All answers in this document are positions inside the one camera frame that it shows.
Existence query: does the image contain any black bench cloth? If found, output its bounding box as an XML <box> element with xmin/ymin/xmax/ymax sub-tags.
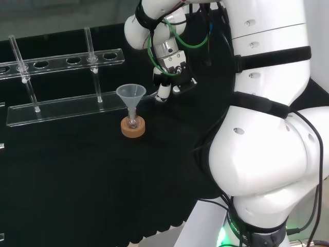
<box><xmin>0</xmin><ymin>22</ymin><xmax>329</xmax><ymax>239</ymax></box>

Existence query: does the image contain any green cable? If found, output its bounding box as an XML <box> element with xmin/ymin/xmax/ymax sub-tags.
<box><xmin>148</xmin><ymin>19</ymin><xmax>209</xmax><ymax>77</ymax></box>

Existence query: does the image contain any translucent plastic funnel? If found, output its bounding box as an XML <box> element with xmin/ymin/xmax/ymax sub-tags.
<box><xmin>116</xmin><ymin>84</ymin><xmax>147</xmax><ymax>119</ymax></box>

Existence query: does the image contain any cork ring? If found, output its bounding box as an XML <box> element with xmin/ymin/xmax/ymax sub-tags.
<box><xmin>120</xmin><ymin>116</ymin><xmax>147</xmax><ymax>139</ymax></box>

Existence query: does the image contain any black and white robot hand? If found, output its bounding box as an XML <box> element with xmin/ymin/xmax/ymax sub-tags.
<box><xmin>153</xmin><ymin>50</ymin><xmax>198</xmax><ymax>103</ymax></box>

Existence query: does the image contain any clear acrylic funnel stand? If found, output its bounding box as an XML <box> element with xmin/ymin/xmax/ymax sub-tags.
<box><xmin>0</xmin><ymin>27</ymin><xmax>130</xmax><ymax>128</ymax></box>

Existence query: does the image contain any black cable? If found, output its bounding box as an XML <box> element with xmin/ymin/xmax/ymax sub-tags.
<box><xmin>286</xmin><ymin>110</ymin><xmax>324</xmax><ymax>235</ymax></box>

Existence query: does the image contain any small round-bottom glass flask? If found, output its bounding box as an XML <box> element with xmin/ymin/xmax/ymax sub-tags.
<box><xmin>127</xmin><ymin>108</ymin><xmax>138</xmax><ymax>129</ymax></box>

